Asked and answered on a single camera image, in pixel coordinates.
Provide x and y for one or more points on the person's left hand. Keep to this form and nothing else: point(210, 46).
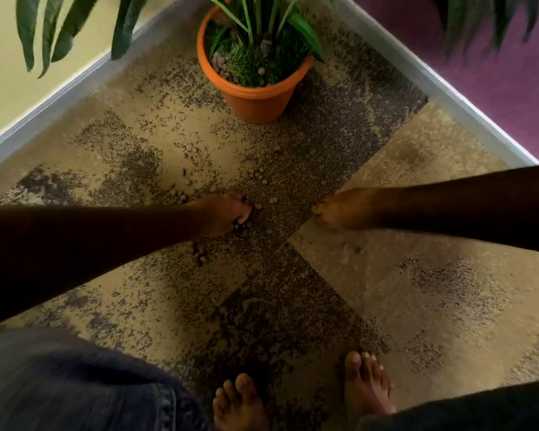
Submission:
point(220, 215)

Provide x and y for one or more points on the person's right forearm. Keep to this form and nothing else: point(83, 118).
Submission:
point(476, 206)

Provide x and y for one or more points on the person's jeans leg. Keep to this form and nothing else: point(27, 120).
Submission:
point(81, 381)
point(476, 408)

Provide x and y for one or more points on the white baseboard under purple wall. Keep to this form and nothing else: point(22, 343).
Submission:
point(453, 94)

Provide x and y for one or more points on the person's left forearm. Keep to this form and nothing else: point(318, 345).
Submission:
point(81, 251)

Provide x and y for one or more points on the green artificial palm plant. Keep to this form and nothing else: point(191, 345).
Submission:
point(251, 105)

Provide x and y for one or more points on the person's right hand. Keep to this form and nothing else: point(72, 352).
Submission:
point(348, 210)

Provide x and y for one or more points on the person's left jeans leg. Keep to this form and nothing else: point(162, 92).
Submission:
point(81, 381)

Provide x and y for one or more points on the person's right foot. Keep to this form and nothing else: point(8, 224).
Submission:
point(366, 390)

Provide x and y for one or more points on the cluster of pale pebbles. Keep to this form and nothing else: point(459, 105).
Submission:
point(219, 65)

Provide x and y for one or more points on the white baseboard under yellow wall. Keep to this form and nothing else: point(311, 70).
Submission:
point(58, 103)

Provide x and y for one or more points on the person's right jeans leg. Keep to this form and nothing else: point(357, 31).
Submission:
point(476, 408)

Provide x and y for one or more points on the brown pebbles pile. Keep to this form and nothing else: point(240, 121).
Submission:
point(260, 177)

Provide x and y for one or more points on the person's left foot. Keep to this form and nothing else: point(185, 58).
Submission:
point(240, 408)

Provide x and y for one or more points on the person's foot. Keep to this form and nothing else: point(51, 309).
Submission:
point(366, 390)
point(240, 408)

